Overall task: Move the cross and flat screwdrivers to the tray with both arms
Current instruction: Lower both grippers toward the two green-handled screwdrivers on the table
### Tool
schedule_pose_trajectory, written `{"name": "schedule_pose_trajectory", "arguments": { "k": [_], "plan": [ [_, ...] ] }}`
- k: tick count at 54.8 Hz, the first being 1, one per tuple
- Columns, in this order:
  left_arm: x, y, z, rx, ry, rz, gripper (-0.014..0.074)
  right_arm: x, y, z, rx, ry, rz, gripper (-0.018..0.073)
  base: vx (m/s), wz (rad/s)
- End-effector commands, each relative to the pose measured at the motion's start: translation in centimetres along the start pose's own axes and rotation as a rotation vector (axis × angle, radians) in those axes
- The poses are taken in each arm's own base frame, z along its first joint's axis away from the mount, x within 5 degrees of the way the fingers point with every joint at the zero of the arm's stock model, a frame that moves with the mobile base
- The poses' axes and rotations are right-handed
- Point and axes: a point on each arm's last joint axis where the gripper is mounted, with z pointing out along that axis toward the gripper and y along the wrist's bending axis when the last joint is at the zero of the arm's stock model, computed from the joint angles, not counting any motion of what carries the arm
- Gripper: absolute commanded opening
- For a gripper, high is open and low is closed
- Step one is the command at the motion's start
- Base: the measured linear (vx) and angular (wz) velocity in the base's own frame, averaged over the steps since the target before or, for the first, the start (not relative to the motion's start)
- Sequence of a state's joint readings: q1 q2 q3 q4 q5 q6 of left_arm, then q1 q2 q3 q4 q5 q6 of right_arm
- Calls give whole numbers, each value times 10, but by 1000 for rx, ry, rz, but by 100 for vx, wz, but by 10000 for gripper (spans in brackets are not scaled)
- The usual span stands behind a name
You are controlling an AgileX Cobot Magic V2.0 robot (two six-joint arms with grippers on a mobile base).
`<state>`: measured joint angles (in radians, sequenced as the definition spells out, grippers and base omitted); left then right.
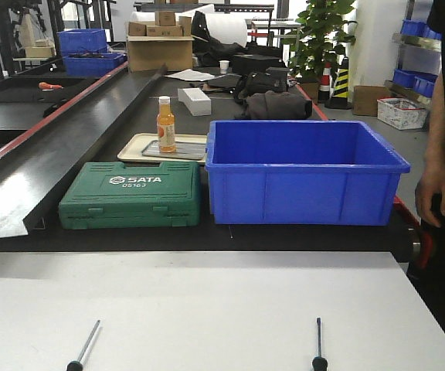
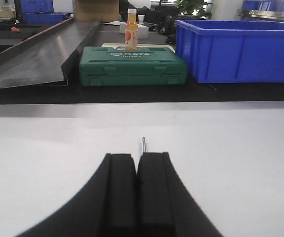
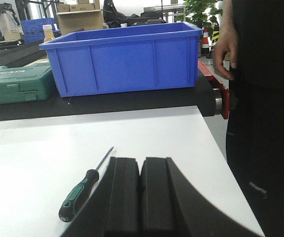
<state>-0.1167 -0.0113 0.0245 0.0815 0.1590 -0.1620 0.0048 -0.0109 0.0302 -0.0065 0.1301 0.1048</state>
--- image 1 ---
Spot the person's hand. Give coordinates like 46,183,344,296
415,161,445,227

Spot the green-handled screwdriver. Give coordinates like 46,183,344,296
66,319,101,371
311,317,328,371

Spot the grey metal tray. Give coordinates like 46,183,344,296
141,140,206,161

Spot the beige plastic tray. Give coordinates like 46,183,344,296
117,133,206,164

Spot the white patterned basket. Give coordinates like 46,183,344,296
377,97,428,130

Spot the striped traffic cone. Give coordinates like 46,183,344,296
324,56,352,110

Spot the large blue plastic bin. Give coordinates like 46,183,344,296
206,120,410,226

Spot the dark grey bag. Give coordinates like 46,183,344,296
235,90,312,120

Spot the green potted plant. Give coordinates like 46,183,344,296
284,0,356,80

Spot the white paper cup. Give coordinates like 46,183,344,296
219,60,229,74

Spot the white rectangular box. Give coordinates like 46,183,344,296
178,88,212,116

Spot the orange juice bottle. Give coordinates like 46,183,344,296
157,96,176,153

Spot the large cardboard box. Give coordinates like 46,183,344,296
127,36,193,72

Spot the green SATA tool case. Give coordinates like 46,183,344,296
59,162,201,230

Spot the blue crate on left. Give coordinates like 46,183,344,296
58,29,127,77

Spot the orange-handled tool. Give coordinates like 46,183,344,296
38,82,63,90

